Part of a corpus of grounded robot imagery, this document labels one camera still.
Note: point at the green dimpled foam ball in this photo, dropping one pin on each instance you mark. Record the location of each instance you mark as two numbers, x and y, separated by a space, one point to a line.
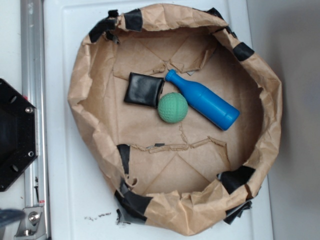
172 108

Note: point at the black square pouch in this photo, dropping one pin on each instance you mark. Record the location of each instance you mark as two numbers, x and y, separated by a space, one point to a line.
144 90

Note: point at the blue plastic toy bottle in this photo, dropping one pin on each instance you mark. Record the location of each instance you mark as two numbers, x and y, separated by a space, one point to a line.
205 101

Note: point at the brown paper bag bin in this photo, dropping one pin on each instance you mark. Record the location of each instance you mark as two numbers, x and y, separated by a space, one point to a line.
184 176

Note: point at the aluminium extrusion rail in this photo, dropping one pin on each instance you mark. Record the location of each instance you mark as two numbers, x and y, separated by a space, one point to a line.
36 177

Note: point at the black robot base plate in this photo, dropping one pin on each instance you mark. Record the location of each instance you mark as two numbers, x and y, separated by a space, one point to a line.
17 135

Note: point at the metal corner bracket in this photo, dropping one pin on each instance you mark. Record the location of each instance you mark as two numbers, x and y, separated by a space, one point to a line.
32 226

